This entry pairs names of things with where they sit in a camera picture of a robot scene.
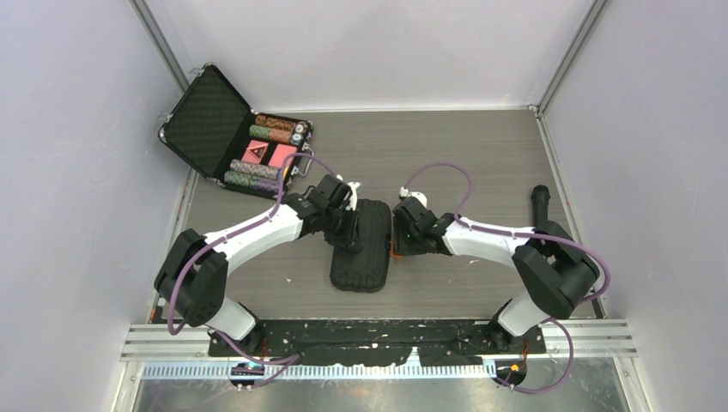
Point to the black aluminium poker chip case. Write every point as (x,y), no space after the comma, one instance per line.
(212,124)

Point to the red playing card deck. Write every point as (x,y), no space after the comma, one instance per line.
(279,155)

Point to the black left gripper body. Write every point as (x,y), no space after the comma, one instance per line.
(339,227)

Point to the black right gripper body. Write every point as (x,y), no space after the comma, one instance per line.
(407,240)

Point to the black plastic tool case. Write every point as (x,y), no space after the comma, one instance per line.
(364,269)

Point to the black cylinder flashlight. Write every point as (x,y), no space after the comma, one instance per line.
(540,198)

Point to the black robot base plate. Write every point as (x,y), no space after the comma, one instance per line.
(378,342)

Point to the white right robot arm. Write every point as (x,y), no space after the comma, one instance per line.
(556,273)

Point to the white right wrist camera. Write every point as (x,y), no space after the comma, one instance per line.
(405,193)

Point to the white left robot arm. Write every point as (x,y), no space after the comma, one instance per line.
(193,276)

